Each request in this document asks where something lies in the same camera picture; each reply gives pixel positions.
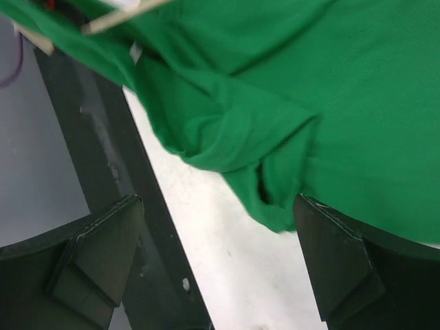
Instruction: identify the cream yellow hanger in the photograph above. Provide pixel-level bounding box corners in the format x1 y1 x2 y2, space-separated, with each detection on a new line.
12 0 168 56

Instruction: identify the green tank top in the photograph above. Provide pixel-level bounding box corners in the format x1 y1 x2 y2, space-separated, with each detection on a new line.
1 1 439 243

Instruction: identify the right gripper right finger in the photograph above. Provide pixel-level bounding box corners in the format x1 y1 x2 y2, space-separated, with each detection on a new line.
294 195 439 329

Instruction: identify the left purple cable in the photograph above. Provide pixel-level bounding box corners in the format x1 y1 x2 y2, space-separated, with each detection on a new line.
0 32 25 89

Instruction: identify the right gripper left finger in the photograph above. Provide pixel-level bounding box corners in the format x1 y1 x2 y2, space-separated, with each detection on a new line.
1 195 144 329

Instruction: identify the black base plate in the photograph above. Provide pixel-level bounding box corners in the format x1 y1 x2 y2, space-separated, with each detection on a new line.
34 50 213 329

